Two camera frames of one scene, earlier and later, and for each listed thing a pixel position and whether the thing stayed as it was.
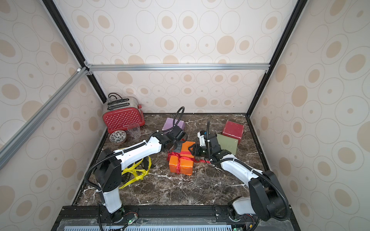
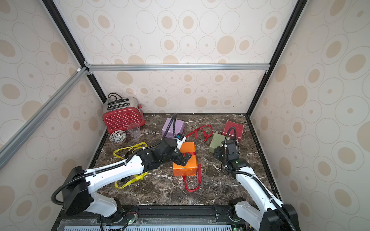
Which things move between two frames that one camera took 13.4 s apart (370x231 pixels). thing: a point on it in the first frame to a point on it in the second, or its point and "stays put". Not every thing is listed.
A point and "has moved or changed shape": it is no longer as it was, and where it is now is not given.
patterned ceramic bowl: x=118 y=136 stays put
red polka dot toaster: x=122 y=112 stays put
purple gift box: x=169 y=123 stays put
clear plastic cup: x=134 y=129 stays put
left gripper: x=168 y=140 to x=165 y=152
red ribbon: x=178 y=154 has moved or changed shape
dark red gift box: x=234 y=130 stays put
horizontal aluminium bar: x=177 y=67 stays put
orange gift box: x=182 y=162 has moved or changed shape
